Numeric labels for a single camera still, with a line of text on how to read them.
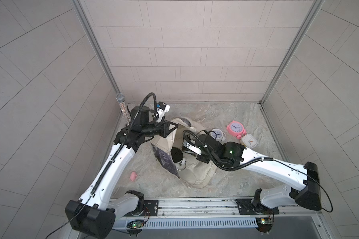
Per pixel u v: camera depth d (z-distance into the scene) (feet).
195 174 2.59
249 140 3.00
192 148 1.97
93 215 1.14
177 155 2.72
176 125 2.19
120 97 2.63
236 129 3.25
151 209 2.31
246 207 2.30
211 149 1.67
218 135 3.15
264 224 2.23
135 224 2.12
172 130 2.15
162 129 1.94
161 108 1.97
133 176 2.59
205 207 2.37
